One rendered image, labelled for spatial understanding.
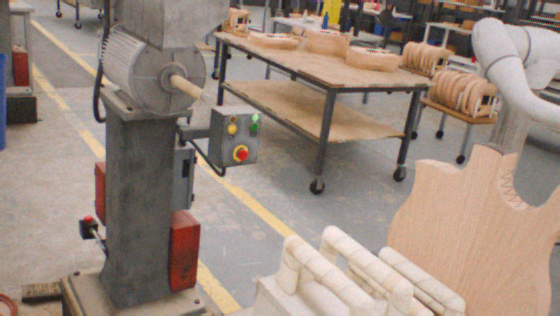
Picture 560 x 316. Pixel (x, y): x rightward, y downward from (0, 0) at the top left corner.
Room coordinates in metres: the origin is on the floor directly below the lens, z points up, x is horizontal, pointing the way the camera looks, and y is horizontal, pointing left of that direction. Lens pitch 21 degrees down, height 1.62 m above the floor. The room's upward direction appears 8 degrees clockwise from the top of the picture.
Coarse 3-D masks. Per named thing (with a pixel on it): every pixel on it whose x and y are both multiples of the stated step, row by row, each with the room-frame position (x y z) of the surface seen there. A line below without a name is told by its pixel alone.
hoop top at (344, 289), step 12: (288, 240) 0.70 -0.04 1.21; (300, 240) 0.70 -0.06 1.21; (300, 252) 0.67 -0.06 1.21; (312, 252) 0.67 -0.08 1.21; (312, 264) 0.65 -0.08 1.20; (324, 264) 0.64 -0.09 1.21; (324, 276) 0.62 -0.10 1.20; (336, 276) 0.61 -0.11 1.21; (336, 288) 0.60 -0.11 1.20; (348, 288) 0.59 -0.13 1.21; (360, 288) 0.59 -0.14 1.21; (348, 300) 0.58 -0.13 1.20; (360, 300) 0.57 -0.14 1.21; (372, 300) 0.57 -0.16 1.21
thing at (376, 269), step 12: (336, 228) 0.76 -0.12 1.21; (336, 240) 0.73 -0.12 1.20; (348, 240) 0.72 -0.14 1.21; (348, 252) 0.70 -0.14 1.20; (360, 252) 0.69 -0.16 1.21; (360, 264) 0.68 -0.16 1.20; (372, 264) 0.66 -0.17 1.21; (384, 264) 0.66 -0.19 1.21; (372, 276) 0.65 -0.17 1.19; (384, 276) 0.64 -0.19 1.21; (396, 276) 0.63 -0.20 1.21; (384, 288) 0.63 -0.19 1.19; (396, 288) 0.62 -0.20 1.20; (408, 288) 0.61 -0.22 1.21
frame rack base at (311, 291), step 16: (256, 288) 0.74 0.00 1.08; (272, 288) 0.71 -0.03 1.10; (304, 288) 0.73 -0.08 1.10; (320, 288) 0.73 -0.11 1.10; (256, 304) 0.73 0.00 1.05; (272, 304) 0.69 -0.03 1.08; (288, 304) 0.68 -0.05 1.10; (304, 304) 0.68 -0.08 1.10; (320, 304) 0.69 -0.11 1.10; (336, 304) 0.69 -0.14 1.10
